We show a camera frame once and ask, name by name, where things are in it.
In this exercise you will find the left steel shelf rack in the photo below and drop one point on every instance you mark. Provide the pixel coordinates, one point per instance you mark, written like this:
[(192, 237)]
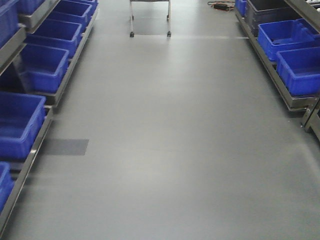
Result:
[(31, 14)]

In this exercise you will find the steel shelf rack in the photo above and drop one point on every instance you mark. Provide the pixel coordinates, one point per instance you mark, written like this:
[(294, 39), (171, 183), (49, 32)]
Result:
[(310, 104), (31, 14)]

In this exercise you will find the right steel shelf rack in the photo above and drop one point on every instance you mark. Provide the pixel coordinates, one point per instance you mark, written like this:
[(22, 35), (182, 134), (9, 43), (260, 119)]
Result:
[(310, 104)]

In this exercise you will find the blue plastic bin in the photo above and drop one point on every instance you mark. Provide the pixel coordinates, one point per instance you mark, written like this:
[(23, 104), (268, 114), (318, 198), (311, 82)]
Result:
[(73, 12), (57, 34), (286, 35), (45, 67), (8, 20), (299, 70), (6, 183), (21, 118)]

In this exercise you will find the dark navy plastic bin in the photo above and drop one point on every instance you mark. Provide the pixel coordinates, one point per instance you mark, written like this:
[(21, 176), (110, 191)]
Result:
[(267, 11)]

